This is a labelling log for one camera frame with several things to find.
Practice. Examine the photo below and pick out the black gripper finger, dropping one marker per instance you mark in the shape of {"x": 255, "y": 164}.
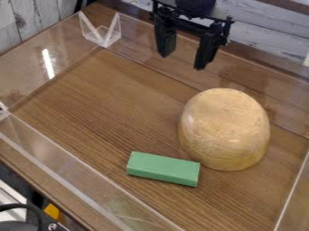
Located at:
{"x": 206, "y": 51}
{"x": 164, "y": 33}

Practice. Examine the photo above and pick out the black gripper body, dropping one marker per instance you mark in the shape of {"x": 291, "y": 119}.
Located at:
{"x": 195, "y": 17}

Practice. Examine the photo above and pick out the green rectangular block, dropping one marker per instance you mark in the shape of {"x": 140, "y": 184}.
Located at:
{"x": 162, "y": 168}

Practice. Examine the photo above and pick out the brown wooden bowl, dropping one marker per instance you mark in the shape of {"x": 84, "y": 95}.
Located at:
{"x": 223, "y": 129}

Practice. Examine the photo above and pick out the yellow black device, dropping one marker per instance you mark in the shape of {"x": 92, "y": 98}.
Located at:
{"x": 52, "y": 211}

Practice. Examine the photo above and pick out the clear acrylic corner bracket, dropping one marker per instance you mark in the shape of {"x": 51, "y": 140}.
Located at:
{"x": 103, "y": 36}

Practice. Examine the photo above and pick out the clear acrylic tray wall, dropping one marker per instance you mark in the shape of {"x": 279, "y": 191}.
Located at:
{"x": 100, "y": 205}

